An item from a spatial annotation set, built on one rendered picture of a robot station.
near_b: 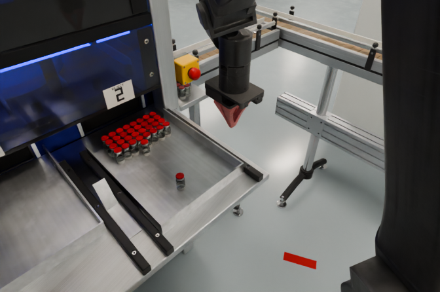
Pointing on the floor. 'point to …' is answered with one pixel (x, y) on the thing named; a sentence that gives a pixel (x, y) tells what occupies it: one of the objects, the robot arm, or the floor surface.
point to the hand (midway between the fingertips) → (232, 123)
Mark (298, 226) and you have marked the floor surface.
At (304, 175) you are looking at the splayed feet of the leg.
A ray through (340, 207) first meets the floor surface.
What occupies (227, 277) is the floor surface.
